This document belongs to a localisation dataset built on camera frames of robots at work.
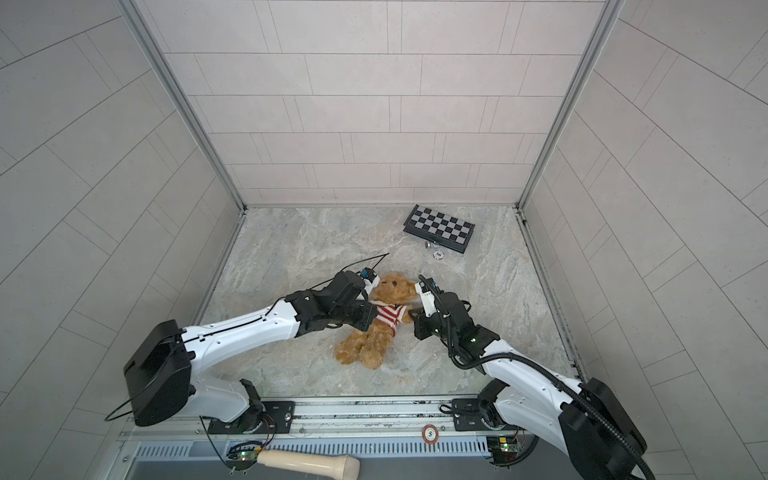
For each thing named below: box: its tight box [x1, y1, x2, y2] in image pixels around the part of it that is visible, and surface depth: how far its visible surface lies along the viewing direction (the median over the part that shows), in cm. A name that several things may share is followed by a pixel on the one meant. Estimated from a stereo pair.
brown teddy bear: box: [335, 272, 418, 370], surface depth 78 cm
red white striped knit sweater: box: [370, 301, 407, 337], surface depth 82 cm
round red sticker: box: [422, 424, 439, 444], surface depth 71 cm
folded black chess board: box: [403, 204, 476, 254], surface depth 108 cm
